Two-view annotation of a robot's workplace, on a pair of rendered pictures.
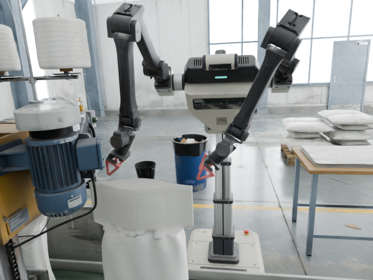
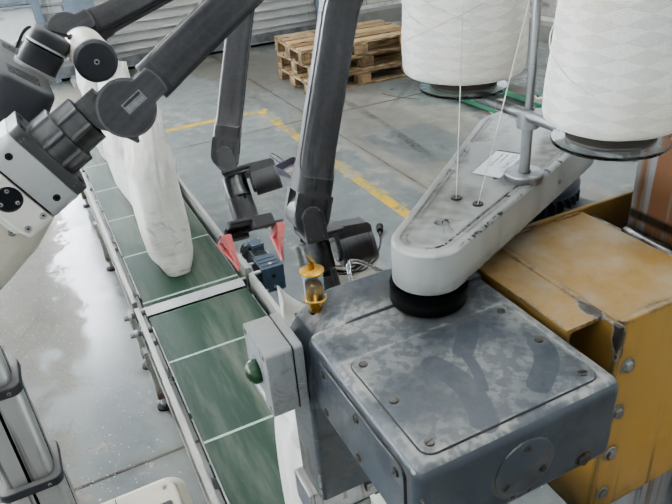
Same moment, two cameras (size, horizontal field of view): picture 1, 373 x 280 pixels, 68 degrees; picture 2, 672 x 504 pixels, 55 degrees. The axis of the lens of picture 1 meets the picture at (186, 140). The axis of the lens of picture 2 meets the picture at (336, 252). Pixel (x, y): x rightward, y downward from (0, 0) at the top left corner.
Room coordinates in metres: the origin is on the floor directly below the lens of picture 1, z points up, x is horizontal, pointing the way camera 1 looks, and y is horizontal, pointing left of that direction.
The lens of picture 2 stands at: (1.62, 1.03, 1.77)
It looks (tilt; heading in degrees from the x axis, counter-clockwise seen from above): 30 degrees down; 237
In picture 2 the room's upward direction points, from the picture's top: 5 degrees counter-clockwise
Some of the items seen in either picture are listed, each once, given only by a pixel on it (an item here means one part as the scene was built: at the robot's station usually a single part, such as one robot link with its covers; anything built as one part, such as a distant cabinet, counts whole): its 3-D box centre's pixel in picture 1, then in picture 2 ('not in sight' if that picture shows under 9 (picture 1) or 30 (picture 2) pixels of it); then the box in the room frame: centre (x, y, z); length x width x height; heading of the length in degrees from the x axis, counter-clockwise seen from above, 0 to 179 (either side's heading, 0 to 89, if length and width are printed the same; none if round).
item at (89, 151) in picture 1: (90, 156); not in sight; (0.86, 0.31, 1.25); 0.10 x 0.08 x 0.12; 16
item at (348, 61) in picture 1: (348, 77); not in sight; (8.37, -4.88, 1.05); 1.00 x 0.10 x 2.10; 81
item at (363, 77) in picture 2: not in sight; (346, 69); (-2.23, -4.42, 0.07); 1.20 x 0.82 x 0.14; 169
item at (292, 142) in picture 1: (307, 142); not in sight; (4.10, -1.87, 0.33); 0.66 x 0.43 x 0.13; 81
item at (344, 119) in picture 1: (352, 119); not in sight; (4.01, -2.46, 0.68); 0.66 x 0.42 x 0.13; 78
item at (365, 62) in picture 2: not in sight; (347, 54); (-2.25, -4.41, 0.22); 1.21 x 0.84 x 0.14; 171
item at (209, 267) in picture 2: not in sight; (140, 203); (0.75, -2.20, 0.34); 2.21 x 0.39 x 0.09; 81
